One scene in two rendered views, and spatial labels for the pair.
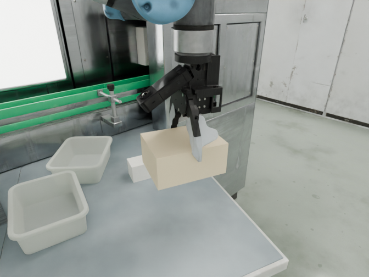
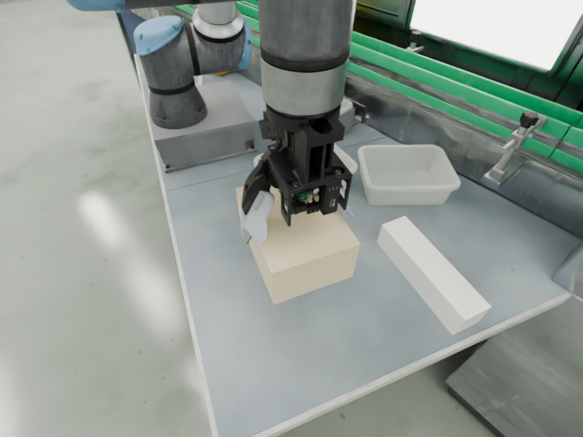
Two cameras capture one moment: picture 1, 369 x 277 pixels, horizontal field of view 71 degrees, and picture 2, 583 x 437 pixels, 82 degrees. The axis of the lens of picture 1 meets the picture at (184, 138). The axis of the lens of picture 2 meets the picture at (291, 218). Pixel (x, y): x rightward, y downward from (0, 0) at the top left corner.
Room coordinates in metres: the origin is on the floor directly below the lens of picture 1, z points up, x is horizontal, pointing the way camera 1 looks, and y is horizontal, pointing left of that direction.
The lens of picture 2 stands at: (0.51, -0.31, 1.34)
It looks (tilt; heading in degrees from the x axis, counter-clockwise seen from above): 47 degrees down; 92
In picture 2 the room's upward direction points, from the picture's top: straight up
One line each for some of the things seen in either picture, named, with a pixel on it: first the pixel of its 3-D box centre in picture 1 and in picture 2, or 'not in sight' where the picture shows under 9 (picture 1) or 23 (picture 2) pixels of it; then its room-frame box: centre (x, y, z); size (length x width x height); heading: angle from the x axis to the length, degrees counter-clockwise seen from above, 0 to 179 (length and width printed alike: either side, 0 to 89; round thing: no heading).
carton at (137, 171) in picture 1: (163, 161); (426, 270); (0.77, 0.07, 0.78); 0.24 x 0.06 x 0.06; 117
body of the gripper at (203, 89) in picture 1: (195, 84); (304, 156); (0.52, -0.02, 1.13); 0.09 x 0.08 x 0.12; 114
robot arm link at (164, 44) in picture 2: not in sight; (167, 51); (0.18, 0.53, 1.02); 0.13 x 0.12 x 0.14; 20
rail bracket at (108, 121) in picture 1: (111, 110); (509, 157); (0.97, 0.29, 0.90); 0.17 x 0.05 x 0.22; 43
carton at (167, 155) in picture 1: (182, 153); (292, 231); (0.50, 0.00, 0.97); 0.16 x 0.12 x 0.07; 113
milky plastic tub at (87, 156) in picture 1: (84, 160); (402, 178); (0.78, 0.36, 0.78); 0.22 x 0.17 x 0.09; 3
